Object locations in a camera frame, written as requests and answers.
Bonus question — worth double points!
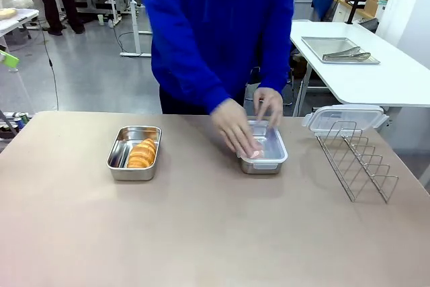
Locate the steel wire lid rack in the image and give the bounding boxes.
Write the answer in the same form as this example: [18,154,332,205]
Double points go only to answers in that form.
[315,120,400,205]

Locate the person's right hand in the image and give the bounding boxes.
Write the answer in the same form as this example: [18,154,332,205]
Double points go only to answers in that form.
[211,98,265,160]

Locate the white table with bread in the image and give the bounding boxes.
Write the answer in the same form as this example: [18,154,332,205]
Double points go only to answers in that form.
[0,7,40,40]

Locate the person's left forearm blue sleeve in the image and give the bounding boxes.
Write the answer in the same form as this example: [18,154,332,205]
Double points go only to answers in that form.
[263,28,292,95]

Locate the person in blue hoodie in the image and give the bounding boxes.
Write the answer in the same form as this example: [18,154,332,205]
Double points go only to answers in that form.
[136,0,298,116]

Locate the clear plastic clip lid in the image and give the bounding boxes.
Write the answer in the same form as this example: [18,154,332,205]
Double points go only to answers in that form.
[303,104,390,134]
[236,119,290,171]

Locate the steel tongs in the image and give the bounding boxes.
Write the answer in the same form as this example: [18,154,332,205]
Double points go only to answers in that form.
[322,48,372,63]

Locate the golden croissant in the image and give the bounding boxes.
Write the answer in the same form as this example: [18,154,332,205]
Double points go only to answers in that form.
[126,137,159,170]

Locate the white side table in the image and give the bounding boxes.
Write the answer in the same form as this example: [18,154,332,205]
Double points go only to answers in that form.
[289,19,430,117]

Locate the metal baking tray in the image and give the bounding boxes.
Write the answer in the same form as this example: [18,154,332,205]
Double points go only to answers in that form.
[300,36,381,65]

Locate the steel rectangular food container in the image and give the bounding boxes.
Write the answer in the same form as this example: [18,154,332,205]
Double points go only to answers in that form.
[106,125,163,181]
[239,120,287,175]

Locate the person's left hand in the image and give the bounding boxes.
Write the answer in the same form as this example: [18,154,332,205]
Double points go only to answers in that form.
[252,87,284,128]

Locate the person's right forearm blue sleeve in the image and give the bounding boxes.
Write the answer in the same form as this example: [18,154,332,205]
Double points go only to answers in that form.
[150,28,236,115]

